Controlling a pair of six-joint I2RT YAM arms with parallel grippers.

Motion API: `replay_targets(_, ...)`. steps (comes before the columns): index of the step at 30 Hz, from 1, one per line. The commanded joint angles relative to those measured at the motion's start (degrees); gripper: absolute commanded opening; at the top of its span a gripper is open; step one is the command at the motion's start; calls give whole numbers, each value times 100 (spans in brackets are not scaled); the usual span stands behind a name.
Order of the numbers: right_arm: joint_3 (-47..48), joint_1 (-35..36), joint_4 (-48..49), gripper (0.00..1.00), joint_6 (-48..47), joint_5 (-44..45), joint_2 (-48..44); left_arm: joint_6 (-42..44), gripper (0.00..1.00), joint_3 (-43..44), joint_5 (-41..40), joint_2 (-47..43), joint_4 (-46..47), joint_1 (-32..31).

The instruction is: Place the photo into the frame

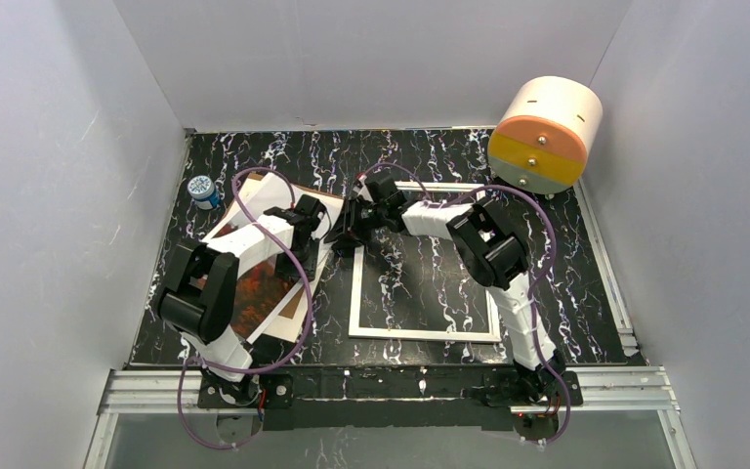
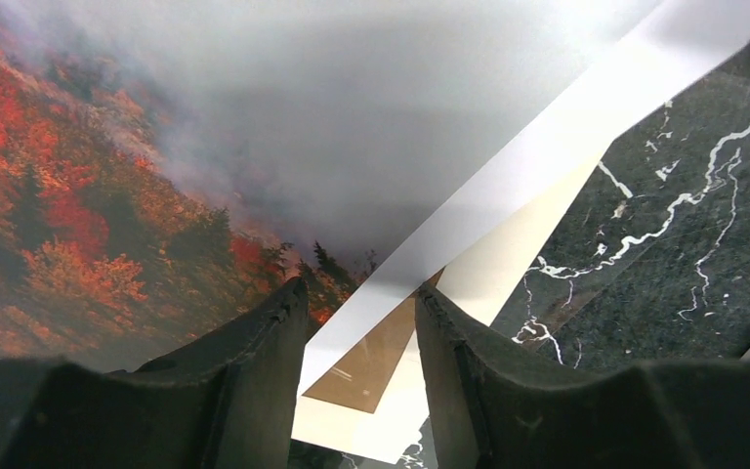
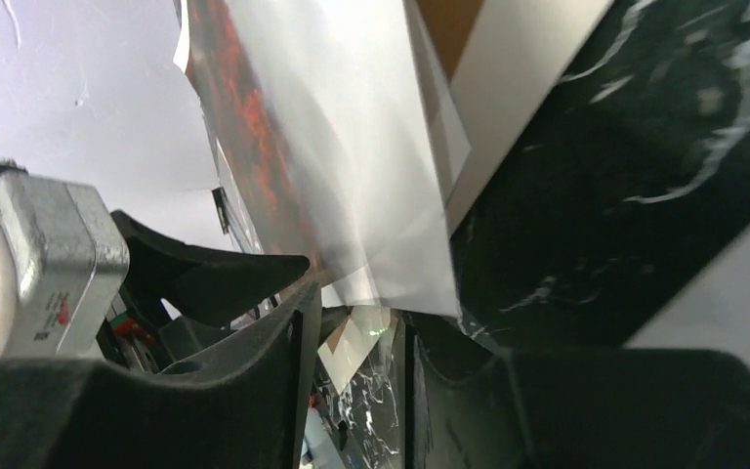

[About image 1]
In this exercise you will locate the white cylindrical drawer unit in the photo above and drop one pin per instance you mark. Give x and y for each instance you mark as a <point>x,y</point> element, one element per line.
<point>543,141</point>

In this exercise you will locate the autumn forest photo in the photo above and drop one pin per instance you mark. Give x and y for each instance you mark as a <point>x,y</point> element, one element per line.
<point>258,291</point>

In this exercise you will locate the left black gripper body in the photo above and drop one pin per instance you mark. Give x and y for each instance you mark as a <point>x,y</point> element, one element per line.
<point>307,242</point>

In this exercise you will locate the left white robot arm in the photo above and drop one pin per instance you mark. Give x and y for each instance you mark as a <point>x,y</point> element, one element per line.
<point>197,293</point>

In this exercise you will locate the small blue lidded jar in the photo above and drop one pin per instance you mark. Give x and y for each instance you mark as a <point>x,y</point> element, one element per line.
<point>203,192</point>

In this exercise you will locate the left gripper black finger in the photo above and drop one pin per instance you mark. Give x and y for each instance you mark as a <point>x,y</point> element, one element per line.
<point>285,268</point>
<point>308,259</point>

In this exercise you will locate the aluminium rail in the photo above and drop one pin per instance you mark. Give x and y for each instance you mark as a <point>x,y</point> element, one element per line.
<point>603,388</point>

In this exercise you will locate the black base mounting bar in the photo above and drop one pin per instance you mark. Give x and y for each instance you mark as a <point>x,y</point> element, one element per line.
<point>495,397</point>

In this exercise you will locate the brown frame backing board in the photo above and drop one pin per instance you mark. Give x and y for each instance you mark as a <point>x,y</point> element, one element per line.
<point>291,304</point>

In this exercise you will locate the white picture frame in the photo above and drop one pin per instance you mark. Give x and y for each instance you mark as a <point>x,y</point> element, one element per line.
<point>416,288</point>

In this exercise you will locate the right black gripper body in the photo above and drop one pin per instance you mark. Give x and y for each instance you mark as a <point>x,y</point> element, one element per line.
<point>354,220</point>

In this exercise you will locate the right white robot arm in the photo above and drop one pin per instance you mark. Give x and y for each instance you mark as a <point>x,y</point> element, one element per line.
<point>487,242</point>

